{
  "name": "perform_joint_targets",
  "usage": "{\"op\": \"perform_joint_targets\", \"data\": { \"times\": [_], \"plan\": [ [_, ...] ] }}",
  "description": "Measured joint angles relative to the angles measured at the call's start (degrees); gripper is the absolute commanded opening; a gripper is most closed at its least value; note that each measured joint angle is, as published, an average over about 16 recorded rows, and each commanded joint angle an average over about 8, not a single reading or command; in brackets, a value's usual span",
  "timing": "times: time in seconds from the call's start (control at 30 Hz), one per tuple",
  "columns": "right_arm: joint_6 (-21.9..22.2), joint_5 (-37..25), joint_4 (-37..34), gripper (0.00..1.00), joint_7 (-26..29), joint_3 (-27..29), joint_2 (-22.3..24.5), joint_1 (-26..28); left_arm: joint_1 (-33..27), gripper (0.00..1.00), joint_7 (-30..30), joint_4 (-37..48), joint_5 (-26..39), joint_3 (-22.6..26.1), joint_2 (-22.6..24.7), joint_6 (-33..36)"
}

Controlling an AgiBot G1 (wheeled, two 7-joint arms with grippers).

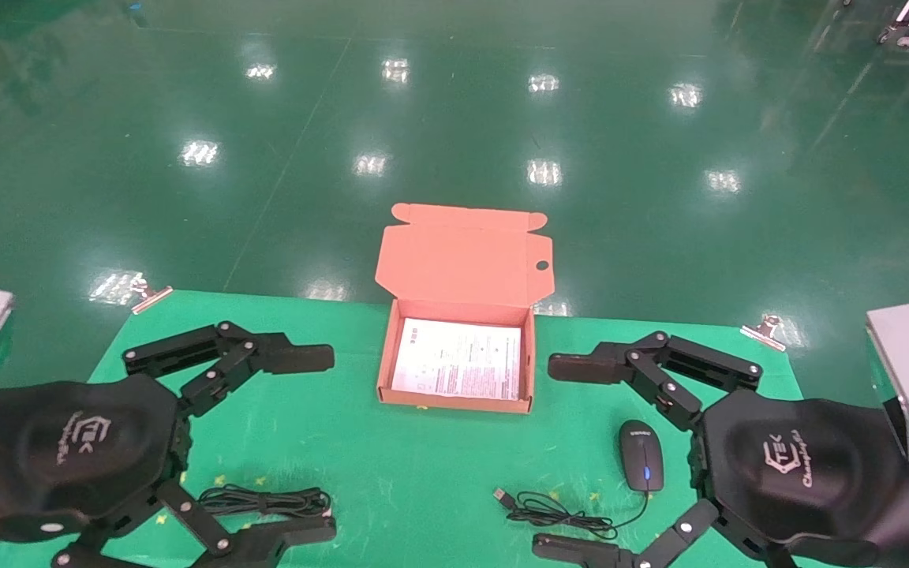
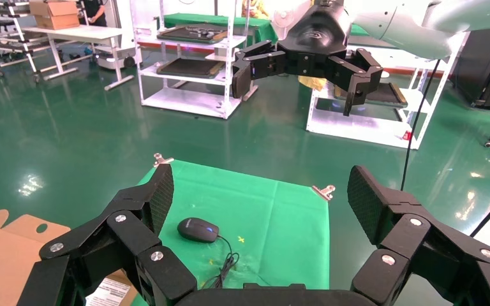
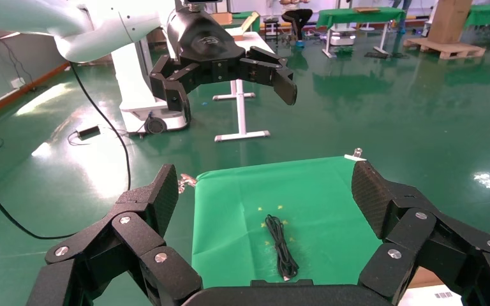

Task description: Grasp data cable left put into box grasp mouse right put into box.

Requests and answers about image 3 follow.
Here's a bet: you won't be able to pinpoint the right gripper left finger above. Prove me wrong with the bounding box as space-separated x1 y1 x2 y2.
26 163 204 306

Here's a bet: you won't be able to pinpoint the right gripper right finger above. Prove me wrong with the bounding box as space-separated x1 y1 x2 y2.
350 160 490 306

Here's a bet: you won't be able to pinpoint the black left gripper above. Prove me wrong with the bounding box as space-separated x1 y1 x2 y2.
149 6 299 126

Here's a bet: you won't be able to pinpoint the black data cable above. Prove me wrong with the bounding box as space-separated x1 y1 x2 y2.
264 214 300 282

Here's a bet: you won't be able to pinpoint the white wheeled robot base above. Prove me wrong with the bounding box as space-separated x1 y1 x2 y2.
110 40 191 135

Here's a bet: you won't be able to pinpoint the small white robot base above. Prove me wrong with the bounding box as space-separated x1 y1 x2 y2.
329 23 357 47

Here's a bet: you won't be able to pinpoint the brown cardboard box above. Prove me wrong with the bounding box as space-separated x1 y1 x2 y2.
399 229 490 306

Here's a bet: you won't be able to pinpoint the white table with T-legs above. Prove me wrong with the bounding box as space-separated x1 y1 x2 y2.
211 29 276 143

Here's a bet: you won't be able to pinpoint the open cardboard carton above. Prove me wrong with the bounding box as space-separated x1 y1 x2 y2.
211 11 260 42

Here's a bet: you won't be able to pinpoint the metal binder clip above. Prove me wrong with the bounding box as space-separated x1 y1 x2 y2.
177 173 198 195
344 147 368 162

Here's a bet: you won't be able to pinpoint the dark stool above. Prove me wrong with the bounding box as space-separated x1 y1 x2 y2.
264 17 281 43

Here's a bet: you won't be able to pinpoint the seated person in black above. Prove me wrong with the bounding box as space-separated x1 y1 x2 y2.
279 0 315 48

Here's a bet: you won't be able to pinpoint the green table cloth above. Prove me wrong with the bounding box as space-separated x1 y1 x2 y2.
191 156 385 290

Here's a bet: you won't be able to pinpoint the black power adapter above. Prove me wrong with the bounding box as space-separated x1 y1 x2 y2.
66 124 103 147

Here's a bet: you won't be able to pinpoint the wooden pallet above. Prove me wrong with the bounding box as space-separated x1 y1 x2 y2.
402 37 487 60

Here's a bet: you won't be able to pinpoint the standing person legs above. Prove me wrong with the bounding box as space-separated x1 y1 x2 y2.
390 0 413 34

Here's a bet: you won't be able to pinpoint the tall cardboard carton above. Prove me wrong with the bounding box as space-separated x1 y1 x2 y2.
426 0 474 45

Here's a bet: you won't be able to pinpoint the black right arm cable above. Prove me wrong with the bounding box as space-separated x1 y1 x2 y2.
0 168 77 241

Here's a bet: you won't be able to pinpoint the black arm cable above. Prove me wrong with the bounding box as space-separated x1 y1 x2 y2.
0 168 77 241
69 62 133 192

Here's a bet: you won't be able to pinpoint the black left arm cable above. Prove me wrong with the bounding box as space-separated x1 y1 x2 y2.
69 62 133 192

